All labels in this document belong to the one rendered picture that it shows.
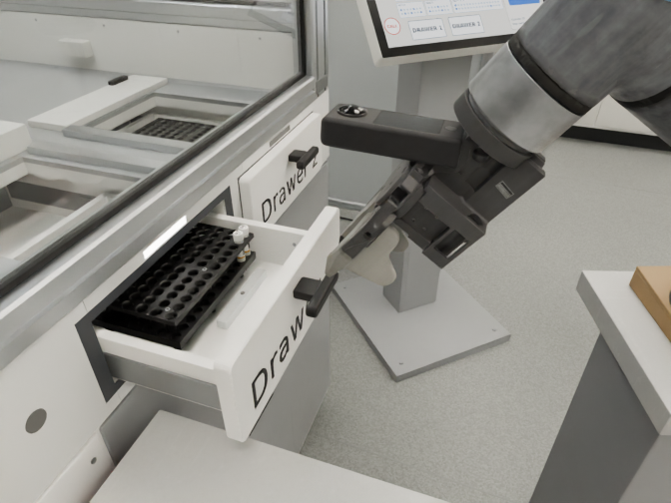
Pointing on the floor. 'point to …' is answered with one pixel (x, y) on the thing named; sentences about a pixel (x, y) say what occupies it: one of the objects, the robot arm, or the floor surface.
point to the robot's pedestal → (615, 406)
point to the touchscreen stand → (436, 83)
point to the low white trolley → (233, 472)
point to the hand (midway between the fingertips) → (335, 251)
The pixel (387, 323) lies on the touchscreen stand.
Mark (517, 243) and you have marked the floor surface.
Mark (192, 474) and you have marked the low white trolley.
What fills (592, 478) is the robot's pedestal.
